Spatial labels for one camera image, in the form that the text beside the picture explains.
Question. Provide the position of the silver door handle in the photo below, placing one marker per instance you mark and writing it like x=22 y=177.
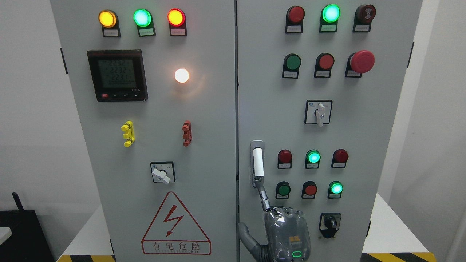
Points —
x=256 y=162

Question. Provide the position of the grey left cabinet door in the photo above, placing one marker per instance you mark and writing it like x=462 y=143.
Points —
x=205 y=170

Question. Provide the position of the grey cabinet door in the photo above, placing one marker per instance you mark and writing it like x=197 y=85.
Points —
x=205 y=170
x=272 y=109

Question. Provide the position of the grey right cabinet door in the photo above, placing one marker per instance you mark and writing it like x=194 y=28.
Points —
x=272 y=109

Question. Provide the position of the red terminal connector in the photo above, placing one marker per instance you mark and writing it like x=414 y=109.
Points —
x=187 y=133

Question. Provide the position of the red indicator light middle left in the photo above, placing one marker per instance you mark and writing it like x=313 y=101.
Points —
x=284 y=159

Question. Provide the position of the white lit indicator light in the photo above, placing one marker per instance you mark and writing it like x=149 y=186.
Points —
x=181 y=75

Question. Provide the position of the green push button lower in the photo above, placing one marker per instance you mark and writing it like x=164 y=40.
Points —
x=282 y=190

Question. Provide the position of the green push button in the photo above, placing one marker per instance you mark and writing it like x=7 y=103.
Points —
x=282 y=190
x=291 y=65

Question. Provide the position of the green lit indicator middle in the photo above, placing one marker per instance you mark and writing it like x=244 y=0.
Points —
x=312 y=159

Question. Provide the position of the green lit indicator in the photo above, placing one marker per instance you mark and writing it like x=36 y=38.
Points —
x=329 y=18
x=312 y=159

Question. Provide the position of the green push button upper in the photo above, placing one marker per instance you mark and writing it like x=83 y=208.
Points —
x=291 y=65

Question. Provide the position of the red push button lower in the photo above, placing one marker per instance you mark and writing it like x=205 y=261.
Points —
x=309 y=190

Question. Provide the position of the red push button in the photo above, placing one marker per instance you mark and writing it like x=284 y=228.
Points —
x=309 y=190
x=324 y=64

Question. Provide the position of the yellow terminal connector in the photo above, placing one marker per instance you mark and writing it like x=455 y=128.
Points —
x=128 y=133

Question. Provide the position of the red indicator light middle right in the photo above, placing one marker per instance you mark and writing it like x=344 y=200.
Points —
x=340 y=158

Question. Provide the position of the red push button upper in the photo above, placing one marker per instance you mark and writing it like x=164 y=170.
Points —
x=324 y=64

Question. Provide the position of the red electrical warning sticker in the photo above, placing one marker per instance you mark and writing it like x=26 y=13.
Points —
x=174 y=231

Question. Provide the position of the green lit button lower right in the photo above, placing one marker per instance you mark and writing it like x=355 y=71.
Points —
x=335 y=190

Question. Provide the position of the red lit indicator light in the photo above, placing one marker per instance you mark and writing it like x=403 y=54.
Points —
x=177 y=22

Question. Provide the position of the black digital power meter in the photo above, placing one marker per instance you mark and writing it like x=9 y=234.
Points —
x=118 y=75

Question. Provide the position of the red indicator light top right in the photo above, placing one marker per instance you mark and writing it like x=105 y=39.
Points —
x=294 y=20

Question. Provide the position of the green indicator light top left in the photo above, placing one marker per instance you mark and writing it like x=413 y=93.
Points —
x=144 y=22

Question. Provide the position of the red emergency stop button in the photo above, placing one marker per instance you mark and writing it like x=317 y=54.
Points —
x=359 y=63

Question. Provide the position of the green lit indicator top right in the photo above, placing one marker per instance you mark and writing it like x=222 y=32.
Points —
x=329 y=18

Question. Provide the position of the yellow indicator light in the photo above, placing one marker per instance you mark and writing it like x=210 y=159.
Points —
x=109 y=22

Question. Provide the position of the dark red buzzer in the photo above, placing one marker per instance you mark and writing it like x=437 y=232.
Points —
x=364 y=15

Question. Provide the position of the white platform with hazard stripes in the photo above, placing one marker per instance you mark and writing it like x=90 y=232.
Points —
x=388 y=240

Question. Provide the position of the black box with antenna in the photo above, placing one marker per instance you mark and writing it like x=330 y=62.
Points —
x=27 y=242

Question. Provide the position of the white rotary switch left door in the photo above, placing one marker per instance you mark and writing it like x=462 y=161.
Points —
x=163 y=172

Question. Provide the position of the white rotary switch upper right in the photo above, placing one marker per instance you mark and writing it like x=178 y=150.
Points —
x=318 y=112

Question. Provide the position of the black rotary selector switch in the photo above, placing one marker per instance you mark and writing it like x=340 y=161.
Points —
x=329 y=224

